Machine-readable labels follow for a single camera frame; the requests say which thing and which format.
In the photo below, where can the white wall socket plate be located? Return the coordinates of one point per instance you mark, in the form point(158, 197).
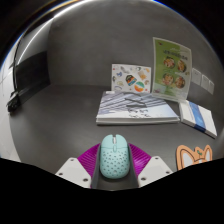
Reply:
point(196, 76)
point(204, 81)
point(211, 86)

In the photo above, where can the orange cat-shaped mouse pad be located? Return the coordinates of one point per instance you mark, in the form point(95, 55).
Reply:
point(186, 156)

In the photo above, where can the black flat monitor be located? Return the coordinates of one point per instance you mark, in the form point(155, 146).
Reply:
point(31, 75)

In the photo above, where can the mint green perforated computer mouse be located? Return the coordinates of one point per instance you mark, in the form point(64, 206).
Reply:
point(114, 156)

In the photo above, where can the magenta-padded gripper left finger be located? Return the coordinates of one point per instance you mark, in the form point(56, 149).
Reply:
point(74, 170)

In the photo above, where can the grey striped cover book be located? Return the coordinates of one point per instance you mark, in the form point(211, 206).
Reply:
point(133, 106)

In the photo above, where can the green food poster stand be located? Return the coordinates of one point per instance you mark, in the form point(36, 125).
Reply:
point(171, 70)

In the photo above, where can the white book with blue band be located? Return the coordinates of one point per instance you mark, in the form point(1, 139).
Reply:
point(198, 118)

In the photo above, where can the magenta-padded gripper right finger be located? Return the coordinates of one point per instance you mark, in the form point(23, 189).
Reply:
point(154, 168)

